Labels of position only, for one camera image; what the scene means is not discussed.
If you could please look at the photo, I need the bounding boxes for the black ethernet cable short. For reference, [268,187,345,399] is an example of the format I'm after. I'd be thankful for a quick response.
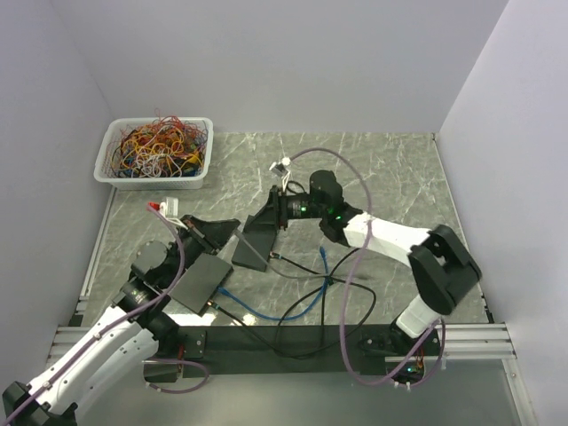
[269,251,356,356]

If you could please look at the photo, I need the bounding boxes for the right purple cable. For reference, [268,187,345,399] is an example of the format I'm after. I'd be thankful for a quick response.
[288,147,447,388]

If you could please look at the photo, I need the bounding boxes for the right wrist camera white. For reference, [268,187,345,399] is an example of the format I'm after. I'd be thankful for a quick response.
[269,157,291,192]

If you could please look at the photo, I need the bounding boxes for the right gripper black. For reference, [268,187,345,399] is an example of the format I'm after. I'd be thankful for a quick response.
[245,185,327,234]

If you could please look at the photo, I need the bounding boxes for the tangled colourful wires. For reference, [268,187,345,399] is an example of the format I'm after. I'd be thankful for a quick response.
[110,107,209,179]

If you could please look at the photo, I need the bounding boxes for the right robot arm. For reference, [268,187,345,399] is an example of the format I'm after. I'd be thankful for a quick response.
[244,170,482,354]

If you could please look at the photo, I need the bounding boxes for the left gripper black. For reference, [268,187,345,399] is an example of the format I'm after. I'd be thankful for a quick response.
[163,213,241,288]

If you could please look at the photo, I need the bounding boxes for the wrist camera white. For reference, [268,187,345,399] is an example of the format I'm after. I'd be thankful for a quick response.
[269,157,291,192]
[146,197,186,229]

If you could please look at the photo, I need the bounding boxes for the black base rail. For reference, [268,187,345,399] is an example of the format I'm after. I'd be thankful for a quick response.
[178,324,419,375]

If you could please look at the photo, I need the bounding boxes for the white plastic basket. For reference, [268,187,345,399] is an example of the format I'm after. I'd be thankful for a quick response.
[93,115,214,191]

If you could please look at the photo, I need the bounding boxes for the blue ethernet cable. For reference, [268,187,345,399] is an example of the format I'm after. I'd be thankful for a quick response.
[216,247,332,321]

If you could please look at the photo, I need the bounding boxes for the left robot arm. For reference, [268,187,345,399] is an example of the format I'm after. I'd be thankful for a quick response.
[2,215,240,425]

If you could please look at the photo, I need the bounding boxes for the black ethernet cable long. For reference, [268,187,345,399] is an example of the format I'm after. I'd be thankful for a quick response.
[208,283,378,359]

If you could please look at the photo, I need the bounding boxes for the purple cable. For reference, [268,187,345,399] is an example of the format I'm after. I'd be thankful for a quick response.
[0,208,186,426]
[288,147,447,388]

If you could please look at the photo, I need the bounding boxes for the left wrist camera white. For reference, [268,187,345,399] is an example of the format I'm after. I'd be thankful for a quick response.
[146,197,186,229]

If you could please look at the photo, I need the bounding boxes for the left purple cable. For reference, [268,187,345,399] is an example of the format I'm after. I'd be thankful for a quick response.
[0,208,186,426]

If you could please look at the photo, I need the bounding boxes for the black network switch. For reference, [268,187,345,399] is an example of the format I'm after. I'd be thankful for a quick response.
[232,215,277,272]
[170,253,233,317]

